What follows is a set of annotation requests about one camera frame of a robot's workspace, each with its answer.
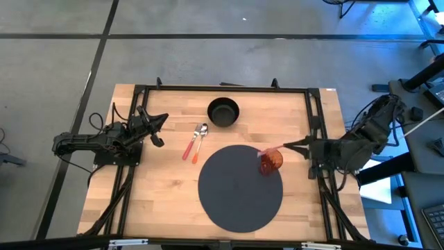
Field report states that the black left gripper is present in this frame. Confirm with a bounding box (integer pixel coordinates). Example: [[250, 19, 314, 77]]
[[130, 105, 170, 149]]

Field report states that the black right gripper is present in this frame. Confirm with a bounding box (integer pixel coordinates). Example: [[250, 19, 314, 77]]
[[283, 136, 332, 180]]

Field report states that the pink drinking straw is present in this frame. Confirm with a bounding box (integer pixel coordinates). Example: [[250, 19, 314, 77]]
[[256, 144, 285, 158]]

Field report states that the red faceted plastic tumbler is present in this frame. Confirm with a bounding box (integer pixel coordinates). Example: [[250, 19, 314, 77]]
[[258, 149, 284, 177]]

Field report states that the fork with red handle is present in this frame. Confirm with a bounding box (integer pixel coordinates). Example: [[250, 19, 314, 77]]
[[182, 123, 204, 161]]

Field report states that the spoon with orange handle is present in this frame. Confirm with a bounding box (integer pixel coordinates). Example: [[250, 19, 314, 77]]
[[191, 123, 209, 165]]

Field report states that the black bowl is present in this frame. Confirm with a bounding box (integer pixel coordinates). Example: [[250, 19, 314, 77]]
[[207, 97, 241, 128]]

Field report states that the dark round woven placemat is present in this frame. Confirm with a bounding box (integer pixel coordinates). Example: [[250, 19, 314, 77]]
[[198, 144, 284, 233]]

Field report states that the white sheet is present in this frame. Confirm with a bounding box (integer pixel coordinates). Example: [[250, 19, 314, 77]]
[[359, 159, 393, 205]]

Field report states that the black metal bar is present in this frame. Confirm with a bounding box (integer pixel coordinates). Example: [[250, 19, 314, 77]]
[[357, 151, 417, 185], [404, 53, 444, 92]]

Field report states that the office desk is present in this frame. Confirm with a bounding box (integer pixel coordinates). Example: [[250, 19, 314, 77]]
[[402, 172, 444, 250], [388, 78, 444, 174]]

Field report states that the small black device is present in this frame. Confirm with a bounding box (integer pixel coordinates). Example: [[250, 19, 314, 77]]
[[411, 106, 425, 122]]

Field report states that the black flat device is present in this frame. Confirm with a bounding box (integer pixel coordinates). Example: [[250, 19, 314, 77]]
[[423, 81, 444, 108]]

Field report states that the computer keyboard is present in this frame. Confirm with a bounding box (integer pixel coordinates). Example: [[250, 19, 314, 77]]
[[421, 203, 444, 249]]

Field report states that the black aluminium table frame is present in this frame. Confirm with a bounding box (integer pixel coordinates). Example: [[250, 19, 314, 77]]
[[0, 76, 444, 250]]

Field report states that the silver metal bracket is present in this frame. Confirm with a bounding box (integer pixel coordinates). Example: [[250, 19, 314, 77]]
[[300, 242, 343, 250], [108, 238, 149, 247]]

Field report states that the white cable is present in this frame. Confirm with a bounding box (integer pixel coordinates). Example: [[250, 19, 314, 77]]
[[402, 107, 444, 138]]

